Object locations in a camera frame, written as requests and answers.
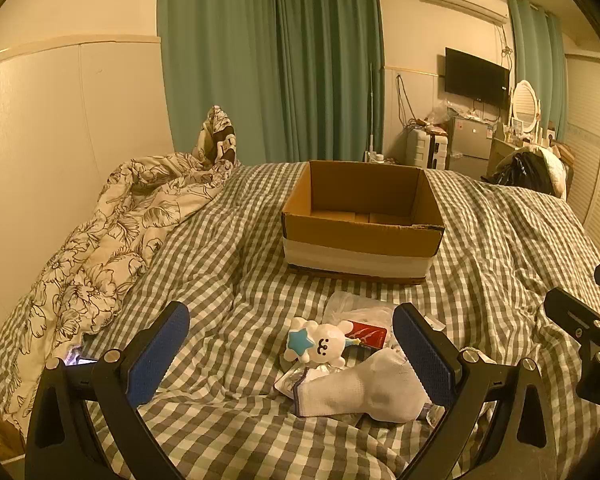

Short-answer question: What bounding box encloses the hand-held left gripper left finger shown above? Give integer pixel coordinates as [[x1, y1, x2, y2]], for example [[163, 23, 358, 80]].
[[25, 301, 191, 480]]

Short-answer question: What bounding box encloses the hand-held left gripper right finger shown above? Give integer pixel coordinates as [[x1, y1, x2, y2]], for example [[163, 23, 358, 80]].
[[392, 302, 556, 480]]

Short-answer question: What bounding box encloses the red packet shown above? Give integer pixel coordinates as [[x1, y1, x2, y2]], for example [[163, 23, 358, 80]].
[[342, 320, 388, 353]]

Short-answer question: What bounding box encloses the white sock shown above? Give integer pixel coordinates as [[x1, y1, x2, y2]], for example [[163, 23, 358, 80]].
[[294, 347, 433, 423]]

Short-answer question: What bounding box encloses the clear plastic bag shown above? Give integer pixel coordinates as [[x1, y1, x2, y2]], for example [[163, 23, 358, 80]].
[[322, 291, 446, 333]]

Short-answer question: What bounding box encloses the white plush toy blue star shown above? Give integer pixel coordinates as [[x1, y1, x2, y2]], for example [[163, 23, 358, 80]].
[[281, 317, 366, 367]]

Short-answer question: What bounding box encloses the silver foil wrapper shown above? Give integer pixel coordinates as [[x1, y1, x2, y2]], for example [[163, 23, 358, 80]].
[[274, 362, 351, 401]]

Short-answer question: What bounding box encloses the cardboard box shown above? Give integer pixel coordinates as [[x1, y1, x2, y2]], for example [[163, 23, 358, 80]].
[[281, 160, 446, 286]]

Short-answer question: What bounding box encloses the glowing phone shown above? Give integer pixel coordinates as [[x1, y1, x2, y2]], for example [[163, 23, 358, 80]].
[[65, 350, 101, 367]]

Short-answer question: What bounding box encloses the white garment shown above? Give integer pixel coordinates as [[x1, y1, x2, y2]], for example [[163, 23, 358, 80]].
[[532, 145, 568, 198]]

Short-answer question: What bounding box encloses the floral quilt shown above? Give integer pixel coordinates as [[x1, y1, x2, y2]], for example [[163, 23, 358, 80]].
[[0, 105, 238, 436]]

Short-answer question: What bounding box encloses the black bag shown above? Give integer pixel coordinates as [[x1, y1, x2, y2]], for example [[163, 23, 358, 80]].
[[490, 150, 556, 193]]

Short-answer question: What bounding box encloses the dressing table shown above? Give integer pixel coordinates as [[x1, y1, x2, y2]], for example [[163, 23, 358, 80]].
[[490, 137, 522, 176]]

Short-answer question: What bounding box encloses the silver mini fridge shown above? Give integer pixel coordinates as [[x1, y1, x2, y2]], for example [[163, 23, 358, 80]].
[[447, 116, 495, 176]]

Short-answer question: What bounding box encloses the white oval vanity mirror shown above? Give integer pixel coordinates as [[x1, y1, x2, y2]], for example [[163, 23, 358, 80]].
[[509, 80, 542, 136]]

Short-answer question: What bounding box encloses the white suitcase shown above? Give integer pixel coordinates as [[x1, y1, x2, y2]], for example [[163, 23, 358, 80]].
[[405, 127, 451, 170]]

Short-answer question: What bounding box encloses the narrow green curtain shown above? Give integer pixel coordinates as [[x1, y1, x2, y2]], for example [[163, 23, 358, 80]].
[[507, 0, 568, 143]]

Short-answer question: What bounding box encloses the crumpled plastic bag on fridge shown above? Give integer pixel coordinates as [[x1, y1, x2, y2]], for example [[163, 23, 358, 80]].
[[427, 100, 461, 128]]

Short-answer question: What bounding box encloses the white pole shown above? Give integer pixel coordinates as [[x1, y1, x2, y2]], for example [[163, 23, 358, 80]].
[[366, 62, 381, 161]]

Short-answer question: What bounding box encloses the wide green curtain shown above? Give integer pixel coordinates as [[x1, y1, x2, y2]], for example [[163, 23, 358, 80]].
[[156, 0, 386, 167]]

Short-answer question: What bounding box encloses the black wall television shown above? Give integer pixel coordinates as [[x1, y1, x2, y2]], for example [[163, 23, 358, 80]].
[[444, 47, 511, 108]]

